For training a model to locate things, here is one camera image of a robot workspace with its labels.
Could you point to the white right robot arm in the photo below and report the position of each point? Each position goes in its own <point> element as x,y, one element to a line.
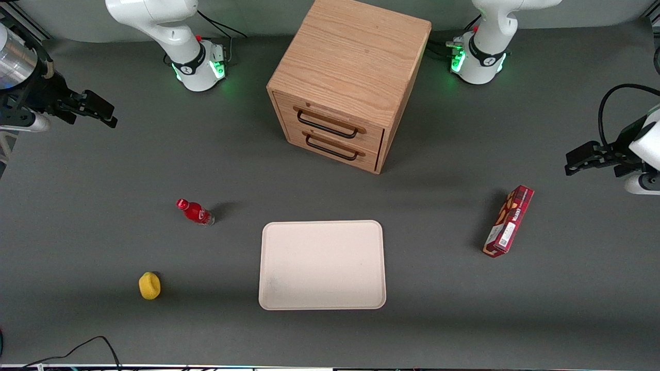
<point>170,26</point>

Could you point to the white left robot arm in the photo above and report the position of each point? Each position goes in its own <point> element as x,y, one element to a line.
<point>484,51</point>

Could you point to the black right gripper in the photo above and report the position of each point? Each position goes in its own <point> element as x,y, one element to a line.
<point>42,94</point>

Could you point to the aluminium frame profile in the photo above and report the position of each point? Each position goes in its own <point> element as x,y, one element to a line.
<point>20,20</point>

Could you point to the cream plastic tray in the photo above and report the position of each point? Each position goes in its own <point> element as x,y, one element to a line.
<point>322,265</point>

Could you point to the wooden drawer cabinet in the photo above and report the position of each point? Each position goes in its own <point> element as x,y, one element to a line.
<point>350,51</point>

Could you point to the yellow lemon-shaped object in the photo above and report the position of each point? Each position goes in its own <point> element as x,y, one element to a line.
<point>149,286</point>

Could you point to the red soda bottle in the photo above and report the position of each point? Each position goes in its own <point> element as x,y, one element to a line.
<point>196,212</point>

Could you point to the red snack box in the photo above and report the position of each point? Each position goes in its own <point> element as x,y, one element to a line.
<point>508,224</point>

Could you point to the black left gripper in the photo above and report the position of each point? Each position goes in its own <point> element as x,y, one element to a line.
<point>620,148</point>

